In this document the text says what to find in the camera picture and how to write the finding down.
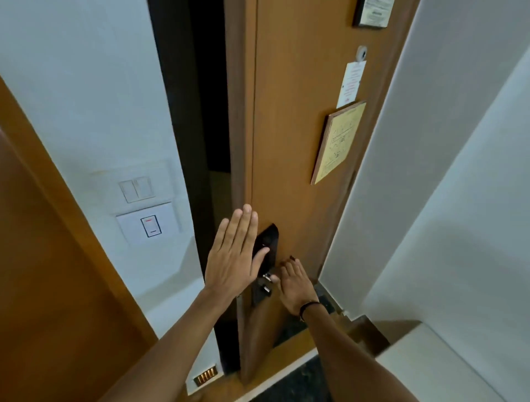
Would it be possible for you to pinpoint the person's left hand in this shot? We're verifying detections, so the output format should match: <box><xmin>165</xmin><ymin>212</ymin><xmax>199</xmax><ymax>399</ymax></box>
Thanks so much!
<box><xmin>204</xmin><ymin>204</ymin><xmax>271</xmax><ymax>300</ymax></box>

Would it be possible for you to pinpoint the person's right hand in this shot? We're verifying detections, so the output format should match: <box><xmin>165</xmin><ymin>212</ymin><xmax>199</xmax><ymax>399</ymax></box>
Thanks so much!
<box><xmin>271</xmin><ymin>255</ymin><xmax>320</xmax><ymax>318</ymax></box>

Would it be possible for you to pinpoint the brown wooden entrance door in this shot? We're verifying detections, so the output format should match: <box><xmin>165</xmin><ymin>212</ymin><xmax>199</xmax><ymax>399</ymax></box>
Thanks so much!
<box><xmin>224</xmin><ymin>0</ymin><xmax>421</xmax><ymax>386</ymax></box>

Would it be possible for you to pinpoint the person's left forearm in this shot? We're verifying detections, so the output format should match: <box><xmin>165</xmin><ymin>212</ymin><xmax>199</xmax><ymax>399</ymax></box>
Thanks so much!
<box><xmin>99</xmin><ymin>286</ymin><xmax>243</xmax><ymax>402</ymax></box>

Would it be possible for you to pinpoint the person's right forearm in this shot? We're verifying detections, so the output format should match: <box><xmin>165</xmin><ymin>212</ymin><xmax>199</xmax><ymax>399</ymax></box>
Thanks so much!
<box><xmin>300</xmin><ymin>303</ymin><xmax>420</xmax><ymax>402</ymax></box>

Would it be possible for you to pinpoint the black door lock plate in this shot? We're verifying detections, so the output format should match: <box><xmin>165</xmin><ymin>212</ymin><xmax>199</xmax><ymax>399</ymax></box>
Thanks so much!
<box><xmin>251</xmin><ymin>224</ymin><xmax>280</xmax><ymax>307</ymax></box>

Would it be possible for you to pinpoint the black wrist band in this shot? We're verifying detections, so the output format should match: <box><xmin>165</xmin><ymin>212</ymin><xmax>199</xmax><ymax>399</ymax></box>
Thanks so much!
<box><xmin>298</xmin><ymin>301</ymin><xmax>322</xmax><ymax>322</ymax></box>

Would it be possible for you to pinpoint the yellow notice board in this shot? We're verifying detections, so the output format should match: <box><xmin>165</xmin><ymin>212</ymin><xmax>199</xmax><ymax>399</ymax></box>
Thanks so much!
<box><xmin>310</xmin><ymin>101</ymin><xmax>367</xmax><ymax>186</ymax></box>

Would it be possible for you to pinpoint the brown wooden side door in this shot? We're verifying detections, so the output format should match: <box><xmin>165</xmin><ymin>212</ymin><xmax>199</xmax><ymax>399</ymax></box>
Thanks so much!
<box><xmin>0</xmin><ymin>76</ymin><xmax>159</xmax><ymax>402</ymax></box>

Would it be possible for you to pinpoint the white paper notice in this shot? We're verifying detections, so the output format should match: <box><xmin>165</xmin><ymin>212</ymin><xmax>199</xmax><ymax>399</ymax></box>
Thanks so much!
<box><xmin>336</xmin><ymin>60</ymin><xmax>367</xmax><ymax>109</ymax></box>

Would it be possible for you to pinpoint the dark framed notice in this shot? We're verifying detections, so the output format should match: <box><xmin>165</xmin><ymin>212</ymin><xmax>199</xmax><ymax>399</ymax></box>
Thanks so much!
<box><xmin>352</xmin><ymin>0</ymin><xmax>396</xmax><ymax>30</ymax></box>

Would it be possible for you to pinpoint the white switch with red light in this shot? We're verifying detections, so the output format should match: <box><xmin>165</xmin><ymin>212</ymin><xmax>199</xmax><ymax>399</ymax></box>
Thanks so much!
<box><xmin>115</xmin><ymin>202</ymin><xmax>181</xmax><ymax>248</ymax></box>

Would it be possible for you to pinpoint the white double light switch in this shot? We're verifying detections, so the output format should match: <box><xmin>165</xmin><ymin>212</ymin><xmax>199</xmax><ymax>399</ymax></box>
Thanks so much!
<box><xmin>118</xmin><ymin>176</ymin><xmax>155</xmax><ymax>204</ymax></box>

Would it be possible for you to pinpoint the brass slotted wall light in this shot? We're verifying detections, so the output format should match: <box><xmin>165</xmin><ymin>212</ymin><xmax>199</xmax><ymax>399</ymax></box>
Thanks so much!
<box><xmin>193</xmin><ymin>366</ymin><xmax>219</xmax><ymax>387</ymax></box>

